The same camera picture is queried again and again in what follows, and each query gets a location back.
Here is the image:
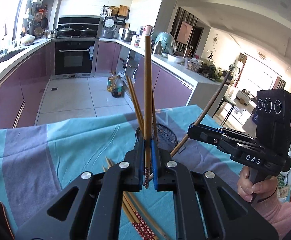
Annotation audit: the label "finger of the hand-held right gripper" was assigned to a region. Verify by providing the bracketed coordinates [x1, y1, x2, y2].
[198, 123, 233, 134]
[188, 123, 223, 145]

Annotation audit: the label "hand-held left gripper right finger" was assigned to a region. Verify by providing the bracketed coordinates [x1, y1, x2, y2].
[151, 140, 280, 240]

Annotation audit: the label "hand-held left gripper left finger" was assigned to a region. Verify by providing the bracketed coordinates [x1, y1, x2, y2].
[15, 137, 146, 240]

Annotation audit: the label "dark brown chopstick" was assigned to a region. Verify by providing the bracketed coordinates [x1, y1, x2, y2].
[170, 74, 232, 157]

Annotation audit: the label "black mesh utensil holder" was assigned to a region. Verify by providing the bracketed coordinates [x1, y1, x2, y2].
[135, 123, 178, 153]

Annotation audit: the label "bundle of wooden chopsticks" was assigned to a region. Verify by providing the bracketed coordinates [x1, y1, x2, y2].
[102, 157, 172, 240]

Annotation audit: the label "light bamboo chopstick red end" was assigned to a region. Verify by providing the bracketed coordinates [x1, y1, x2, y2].
[144, 35, 152, 189]

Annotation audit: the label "person's right forearm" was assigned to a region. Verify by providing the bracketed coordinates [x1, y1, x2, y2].
[251, 190, 291, 240]

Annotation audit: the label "hanging kitchen utensils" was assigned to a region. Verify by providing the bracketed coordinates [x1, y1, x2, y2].
[23, 4, 49, 34]

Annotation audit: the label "person's right hand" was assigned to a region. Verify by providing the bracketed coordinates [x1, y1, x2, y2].
[237, 166, 278, 203]

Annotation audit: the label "black bar stool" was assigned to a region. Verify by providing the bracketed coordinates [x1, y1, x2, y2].
[213, 96, 237, 127]

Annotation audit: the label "leafy green vegetables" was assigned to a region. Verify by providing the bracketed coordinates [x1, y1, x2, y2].
[198, 62, 223, 81]

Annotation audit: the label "purple base cabinets peninsula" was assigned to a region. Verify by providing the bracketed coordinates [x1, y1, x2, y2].
[95, 40, 194, 107]

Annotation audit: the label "white kitchen countertop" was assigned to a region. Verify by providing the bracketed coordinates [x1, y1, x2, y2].
[0, 37, 230, 90]

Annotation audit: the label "clear plastic food container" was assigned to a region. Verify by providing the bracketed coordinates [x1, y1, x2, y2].
[186, 59, 201, 72]

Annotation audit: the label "dark liquid plastic bottle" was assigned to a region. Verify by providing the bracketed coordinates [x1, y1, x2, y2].
[111, 75, 124, 98]

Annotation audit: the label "white bowl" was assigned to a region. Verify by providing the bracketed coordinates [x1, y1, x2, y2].
[168, 53, 186, 63]

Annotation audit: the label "blue printed tablecloth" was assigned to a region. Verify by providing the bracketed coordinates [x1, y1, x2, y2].
[0, 105, 238, 240]

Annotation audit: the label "yellow cooking oil bottle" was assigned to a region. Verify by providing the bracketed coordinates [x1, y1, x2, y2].
[107, 71, 117, 92]

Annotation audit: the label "teal kitchen appliance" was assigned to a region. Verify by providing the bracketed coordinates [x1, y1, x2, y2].
[155, 32, 176, 54]

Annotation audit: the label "pink framed painting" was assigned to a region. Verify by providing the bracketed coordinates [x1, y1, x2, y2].
[177, 21, 193, 44]

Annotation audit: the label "black integrated stove with oven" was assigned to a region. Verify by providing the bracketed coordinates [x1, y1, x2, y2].
[53, 15, 101, 78]

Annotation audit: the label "steel stock pot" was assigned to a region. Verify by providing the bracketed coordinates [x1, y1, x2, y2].
[120, 29, 136, 43]

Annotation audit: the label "purple base cabinets long run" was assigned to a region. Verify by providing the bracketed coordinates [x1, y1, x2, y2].
[0, 40, 56, 150]

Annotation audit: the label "grey rice cooker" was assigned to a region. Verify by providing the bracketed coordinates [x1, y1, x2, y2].
[102, 16, 117, 39]

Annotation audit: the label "wooden cutting board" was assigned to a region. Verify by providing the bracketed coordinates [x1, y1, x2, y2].
[119, 5, 130, 18]

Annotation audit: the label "white casserole pot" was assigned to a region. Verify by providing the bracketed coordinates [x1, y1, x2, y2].
[20, 34, 36, 46]

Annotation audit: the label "kitchen window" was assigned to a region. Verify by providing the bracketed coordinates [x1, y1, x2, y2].
[0, 0, 36, 55]

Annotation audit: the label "black wall storage rack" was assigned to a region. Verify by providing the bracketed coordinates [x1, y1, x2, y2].
[102, 4, 130, 26]

